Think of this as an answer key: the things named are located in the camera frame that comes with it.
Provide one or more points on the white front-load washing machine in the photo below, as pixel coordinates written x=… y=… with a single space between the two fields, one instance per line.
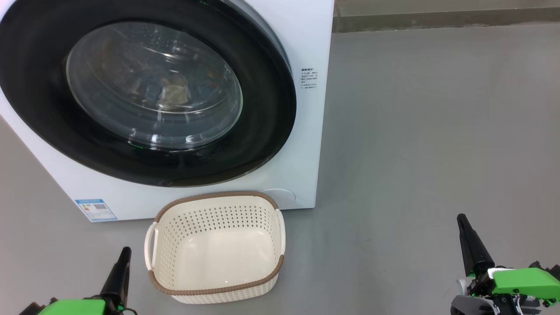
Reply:
x=302 y=131

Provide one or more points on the round white filter cover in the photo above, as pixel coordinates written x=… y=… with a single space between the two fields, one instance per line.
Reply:
x=280 y=197

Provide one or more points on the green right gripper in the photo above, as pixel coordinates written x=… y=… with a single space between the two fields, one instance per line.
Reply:
x=520 y=282

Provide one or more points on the blue energy label sticker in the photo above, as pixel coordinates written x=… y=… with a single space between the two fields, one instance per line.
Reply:
x=96 y=210

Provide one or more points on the printed text warning sticker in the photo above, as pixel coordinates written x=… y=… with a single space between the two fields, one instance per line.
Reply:
x=309 y=78

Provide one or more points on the cream perforated laundry basket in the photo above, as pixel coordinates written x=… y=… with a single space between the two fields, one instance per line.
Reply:
x=218 y=262

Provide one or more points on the blue printed garment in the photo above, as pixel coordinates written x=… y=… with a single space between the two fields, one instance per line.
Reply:
x=146 y=89

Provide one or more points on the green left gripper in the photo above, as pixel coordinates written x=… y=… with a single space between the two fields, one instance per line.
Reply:
x=74 y=307

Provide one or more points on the dark round glass washer door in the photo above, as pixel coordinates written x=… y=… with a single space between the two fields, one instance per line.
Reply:
x=39 y=100

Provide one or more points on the cream and blue garment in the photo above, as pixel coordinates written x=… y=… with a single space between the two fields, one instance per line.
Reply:
x=175 y=94

